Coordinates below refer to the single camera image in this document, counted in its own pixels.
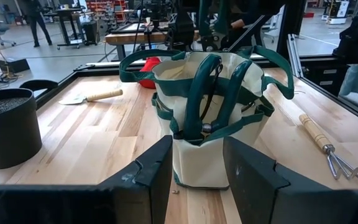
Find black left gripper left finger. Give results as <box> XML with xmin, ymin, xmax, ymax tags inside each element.
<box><xmin>0</xmin><ymin>135</ymin><xmax>173</xmax><ymax>224</ymax></box>

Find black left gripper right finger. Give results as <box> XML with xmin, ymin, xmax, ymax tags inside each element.
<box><xmin>223</xmin><ymin>136</ymin><xmax>358</xmax><ymax>224</ymax></box>

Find cream gardening bag green trim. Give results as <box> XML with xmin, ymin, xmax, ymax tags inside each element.
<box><xmin>119</xmin><ymin>45</ymin><xmax>295</xmax><ymax>190</ymax></box>

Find narrow trowel wooden handle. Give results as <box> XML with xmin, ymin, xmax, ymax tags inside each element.
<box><xmin>58</xmin><ymin>88</ymin><xmax>124</xmax><ymax>106</ymax></box>

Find green pruning shears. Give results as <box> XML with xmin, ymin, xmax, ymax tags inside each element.
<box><xmin>181</xmin><ymin>53</ymin><xmax>254</xmax><ymax>141</ymax></box>

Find red cloth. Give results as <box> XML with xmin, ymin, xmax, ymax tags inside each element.
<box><xmin>139</xmin><ymin>57</ymin><xmax>162</xmax><ymax>90</ymax></box>

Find green plant in black pot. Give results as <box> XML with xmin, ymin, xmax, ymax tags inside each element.
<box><xmin>0</xmin><ymin>79</ymin><xmax>43</xmax><ymax>170</ymax></box>

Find wooden top workbench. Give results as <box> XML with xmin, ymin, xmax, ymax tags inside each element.
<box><xmin>105</xmin><ymin>30</ymin><xmax>200</xmax><ymax>62</ymax></box>

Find black box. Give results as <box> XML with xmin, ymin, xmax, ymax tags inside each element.
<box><xmin>0</xmin><ymin>58</ymin><xmax>30</xmax><ymax>74</ymax></box>

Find black table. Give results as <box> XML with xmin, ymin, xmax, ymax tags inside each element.
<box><xmin>54</xmin><ymin>7</ymin><xmax>88</xmax><ymax>50</ymax></box>

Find person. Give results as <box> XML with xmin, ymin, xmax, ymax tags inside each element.
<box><xmin>23</xmin><ymin>0</ymin><xmax>53</xmax><ymax>48</ymax></box>

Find hand rake wooden handle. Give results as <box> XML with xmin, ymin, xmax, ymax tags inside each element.
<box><xmin>299</xmin><ymin>113</ymin><xmax>358</xmax><ymax>181</ymax></box>

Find black table frame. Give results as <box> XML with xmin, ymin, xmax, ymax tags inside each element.
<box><xmin>34</xmin><ymin>54</ymin><xmax>358</xmax><ymax>128</ymax></box>

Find black diagonal frame strut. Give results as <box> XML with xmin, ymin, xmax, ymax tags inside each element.
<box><xmin>228</xmin><ymin>0</ymin><xmax>308</xmax><ymax>77</ymax></box>

